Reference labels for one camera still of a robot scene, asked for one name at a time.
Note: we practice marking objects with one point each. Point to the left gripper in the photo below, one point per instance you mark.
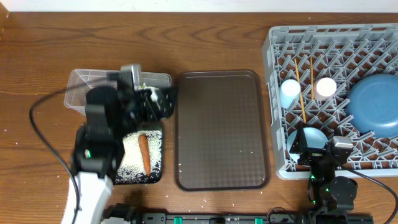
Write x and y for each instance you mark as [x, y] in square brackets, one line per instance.
[161, 107]

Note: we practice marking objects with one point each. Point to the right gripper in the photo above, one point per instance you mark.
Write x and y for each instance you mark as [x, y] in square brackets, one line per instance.
[300, 147]

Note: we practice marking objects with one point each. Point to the white tissue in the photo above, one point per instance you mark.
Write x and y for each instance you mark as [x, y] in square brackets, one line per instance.
[154, 96]

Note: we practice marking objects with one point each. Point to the light blue bowl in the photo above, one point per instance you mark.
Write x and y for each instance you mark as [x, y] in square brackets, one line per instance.
[315, 138]

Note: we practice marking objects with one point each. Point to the orange carrot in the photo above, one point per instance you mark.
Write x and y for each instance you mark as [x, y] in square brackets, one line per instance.
[144, 148]

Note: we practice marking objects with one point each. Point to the light blue cup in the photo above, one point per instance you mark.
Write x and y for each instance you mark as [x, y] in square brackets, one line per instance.
[288, 91]

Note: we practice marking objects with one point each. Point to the pink cup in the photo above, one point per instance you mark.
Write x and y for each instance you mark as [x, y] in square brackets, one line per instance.
[325, 88]

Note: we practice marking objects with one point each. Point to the dark blue plate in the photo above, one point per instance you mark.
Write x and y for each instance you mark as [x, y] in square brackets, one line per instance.
[373, 105]

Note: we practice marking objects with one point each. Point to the wooden chopstick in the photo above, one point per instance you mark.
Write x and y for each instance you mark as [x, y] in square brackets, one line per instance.
[300, 95]
[311, 79]

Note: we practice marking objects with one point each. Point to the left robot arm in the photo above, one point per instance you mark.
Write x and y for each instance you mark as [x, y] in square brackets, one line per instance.
[114, 108]

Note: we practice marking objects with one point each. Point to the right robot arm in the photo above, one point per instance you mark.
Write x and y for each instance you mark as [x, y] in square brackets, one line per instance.
[333, 196]

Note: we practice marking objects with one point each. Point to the black waste tray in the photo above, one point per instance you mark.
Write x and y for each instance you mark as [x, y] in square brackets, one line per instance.
[118, 155]

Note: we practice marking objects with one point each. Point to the grey dishwasher rack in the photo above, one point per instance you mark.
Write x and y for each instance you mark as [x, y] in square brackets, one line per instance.
[347, 54]

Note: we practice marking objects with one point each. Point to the brown serving tray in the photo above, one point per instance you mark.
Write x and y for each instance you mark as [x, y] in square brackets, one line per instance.
[220, 132]

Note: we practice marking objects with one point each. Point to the spilled white rice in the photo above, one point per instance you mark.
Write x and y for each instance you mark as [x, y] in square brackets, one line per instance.
[131, 170]

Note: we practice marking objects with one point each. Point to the clear plastic bin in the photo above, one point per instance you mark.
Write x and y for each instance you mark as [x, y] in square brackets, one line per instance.
[90, 78]

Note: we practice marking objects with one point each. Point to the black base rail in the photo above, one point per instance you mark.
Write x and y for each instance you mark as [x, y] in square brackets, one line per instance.
[121, 213]

